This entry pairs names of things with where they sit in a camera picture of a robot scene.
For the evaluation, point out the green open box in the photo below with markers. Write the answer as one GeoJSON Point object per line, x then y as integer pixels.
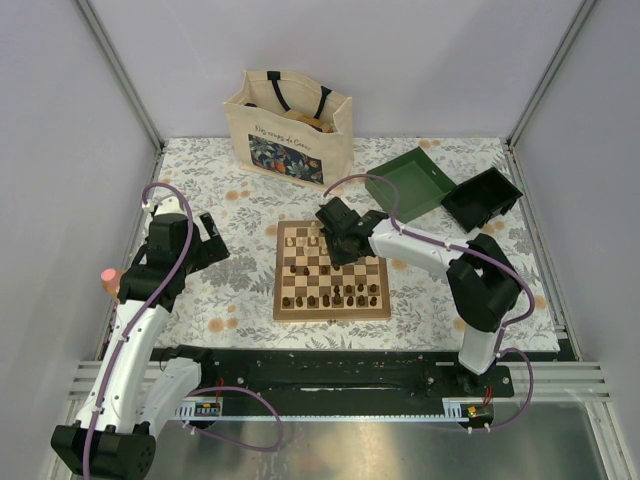
{"type": "Point", "coordinates": [421, 185]}

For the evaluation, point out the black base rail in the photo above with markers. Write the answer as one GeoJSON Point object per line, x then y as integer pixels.
{"type": "Point", "coordinates": [330, 383]}

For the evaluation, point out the beige printed tote bag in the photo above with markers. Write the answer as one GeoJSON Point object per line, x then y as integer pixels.
{"type": "Point", "coordinates": [285, 125]}

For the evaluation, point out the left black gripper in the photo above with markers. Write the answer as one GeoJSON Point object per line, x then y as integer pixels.
{"type": "Point", "coordinates": [212, 249]}

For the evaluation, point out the wooden chess board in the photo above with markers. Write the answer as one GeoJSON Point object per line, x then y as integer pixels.
{"type": "Point", "coordinates": [307, 287]}

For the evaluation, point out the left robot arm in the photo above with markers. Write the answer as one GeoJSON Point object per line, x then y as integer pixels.
{"type": "Point", "coordinates": [114, 434]}

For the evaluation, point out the black plastic bin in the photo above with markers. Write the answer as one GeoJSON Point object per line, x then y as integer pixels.
{"type": "Point", "coordinates": [476, 201]}

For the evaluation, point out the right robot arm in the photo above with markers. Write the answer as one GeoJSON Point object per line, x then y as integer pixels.
{"type": "Point", "coordinates": [483, 283]}

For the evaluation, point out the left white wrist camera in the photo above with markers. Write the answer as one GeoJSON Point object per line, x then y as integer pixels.
{"type": "Point", "coordinates": [167, 205]}

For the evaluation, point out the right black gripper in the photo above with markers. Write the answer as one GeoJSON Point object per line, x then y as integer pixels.
{"type": "Point", "coordinates": [337, 259]}

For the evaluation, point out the pink capped bottle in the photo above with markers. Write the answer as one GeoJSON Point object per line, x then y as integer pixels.
{"type": "Point", "coordinates": [111, 279]}

